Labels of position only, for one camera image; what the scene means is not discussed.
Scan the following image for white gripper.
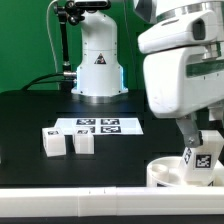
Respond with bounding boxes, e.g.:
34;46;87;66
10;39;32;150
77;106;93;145
143;46;224;147

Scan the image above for white round stool seat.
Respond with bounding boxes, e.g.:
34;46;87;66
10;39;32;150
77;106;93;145
146;156;224;187

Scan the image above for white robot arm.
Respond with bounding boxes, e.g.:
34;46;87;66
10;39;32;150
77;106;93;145
74;0;224;148

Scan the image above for white marker sheet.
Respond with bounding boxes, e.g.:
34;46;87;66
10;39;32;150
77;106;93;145
55;118;143;135

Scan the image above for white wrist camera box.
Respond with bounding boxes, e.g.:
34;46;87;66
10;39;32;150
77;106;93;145
138;10;218;54

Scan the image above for white L-shaped wall fixture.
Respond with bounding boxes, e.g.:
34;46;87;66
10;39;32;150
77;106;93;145
0;187;224;218

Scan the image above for white cable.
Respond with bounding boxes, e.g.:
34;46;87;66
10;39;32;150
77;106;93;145
46;0;60;74

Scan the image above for black cables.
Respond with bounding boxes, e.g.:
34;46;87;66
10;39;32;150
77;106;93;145
21;70;78;91

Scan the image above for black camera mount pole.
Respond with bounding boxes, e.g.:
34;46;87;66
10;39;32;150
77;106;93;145
54;0;111;92

